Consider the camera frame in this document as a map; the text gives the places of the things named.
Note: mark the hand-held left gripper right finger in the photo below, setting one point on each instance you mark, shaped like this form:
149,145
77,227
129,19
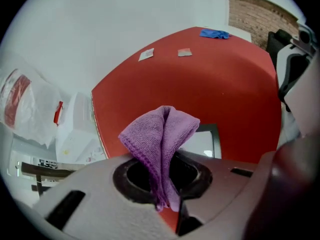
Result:
225,191

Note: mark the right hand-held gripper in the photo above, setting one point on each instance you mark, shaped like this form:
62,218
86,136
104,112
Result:
297,66

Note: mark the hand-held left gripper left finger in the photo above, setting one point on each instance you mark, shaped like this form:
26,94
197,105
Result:
100,209

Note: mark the black picture frame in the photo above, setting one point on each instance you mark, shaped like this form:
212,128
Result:
216,139

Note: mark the purple microfibre cloth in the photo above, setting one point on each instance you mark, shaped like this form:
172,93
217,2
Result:
155,134

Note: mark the blue cloth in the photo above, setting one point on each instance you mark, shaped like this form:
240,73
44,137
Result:
213,33

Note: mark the black chair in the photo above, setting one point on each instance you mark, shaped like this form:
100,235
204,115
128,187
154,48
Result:
275,44

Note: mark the dark wooden bench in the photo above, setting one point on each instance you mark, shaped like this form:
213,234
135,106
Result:
45,170

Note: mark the white box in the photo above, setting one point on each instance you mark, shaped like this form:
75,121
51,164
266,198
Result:
80,134

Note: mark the red felt table cover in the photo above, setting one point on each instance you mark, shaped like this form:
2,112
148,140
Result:
200,89

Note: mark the small red tag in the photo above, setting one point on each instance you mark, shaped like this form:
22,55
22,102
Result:
58,112

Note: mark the clear plastic bag red contents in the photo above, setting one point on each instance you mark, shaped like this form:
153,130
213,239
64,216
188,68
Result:
37,109

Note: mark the white paper card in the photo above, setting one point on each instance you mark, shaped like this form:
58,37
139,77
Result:
146,54

